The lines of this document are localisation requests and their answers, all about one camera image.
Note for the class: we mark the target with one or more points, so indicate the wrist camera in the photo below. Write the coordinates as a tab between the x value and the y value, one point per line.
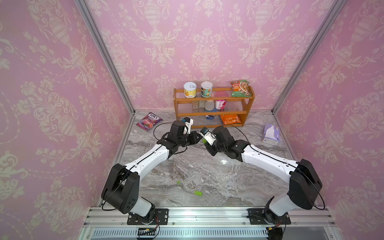
181	128
219	135

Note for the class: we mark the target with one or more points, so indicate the wooden shelf rack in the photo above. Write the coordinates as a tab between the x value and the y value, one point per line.
206	112

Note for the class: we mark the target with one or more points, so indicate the pink white cup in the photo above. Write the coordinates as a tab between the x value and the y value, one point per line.
220	104

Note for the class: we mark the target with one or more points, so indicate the green red snack bag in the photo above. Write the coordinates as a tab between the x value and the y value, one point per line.
240	89

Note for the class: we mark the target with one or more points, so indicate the white bottle on shelf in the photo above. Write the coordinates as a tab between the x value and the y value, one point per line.
209	105

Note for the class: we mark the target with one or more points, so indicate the orange chips bag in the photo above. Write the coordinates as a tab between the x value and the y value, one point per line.
231	119

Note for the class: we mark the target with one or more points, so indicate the purple tissue pack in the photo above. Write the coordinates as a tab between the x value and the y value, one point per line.
271	135

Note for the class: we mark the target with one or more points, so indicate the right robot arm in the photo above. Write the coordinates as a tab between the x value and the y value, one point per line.
304	182

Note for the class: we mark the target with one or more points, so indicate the green white can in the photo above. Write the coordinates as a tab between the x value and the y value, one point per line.
206	89

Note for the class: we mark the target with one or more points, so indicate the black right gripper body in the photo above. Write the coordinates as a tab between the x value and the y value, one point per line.
216	147

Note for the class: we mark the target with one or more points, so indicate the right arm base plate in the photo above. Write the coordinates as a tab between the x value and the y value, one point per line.
257	216

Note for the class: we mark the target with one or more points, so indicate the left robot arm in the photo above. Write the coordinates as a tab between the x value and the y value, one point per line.
121	190

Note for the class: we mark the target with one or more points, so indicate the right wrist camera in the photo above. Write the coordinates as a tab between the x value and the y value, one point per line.
219	135

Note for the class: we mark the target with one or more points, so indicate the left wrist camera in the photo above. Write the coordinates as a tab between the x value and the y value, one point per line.
181	128

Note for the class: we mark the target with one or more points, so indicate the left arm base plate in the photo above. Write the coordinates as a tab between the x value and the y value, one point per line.
154	217

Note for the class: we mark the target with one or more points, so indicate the aluminium front rail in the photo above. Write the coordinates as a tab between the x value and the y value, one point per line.
210	216

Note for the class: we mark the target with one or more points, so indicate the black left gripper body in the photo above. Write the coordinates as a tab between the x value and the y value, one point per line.
183	141

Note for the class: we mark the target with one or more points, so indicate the pink candy bag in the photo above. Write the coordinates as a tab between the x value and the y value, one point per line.
149	121

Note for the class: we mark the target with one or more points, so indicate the yellow white can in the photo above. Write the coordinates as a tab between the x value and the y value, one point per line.
190	90

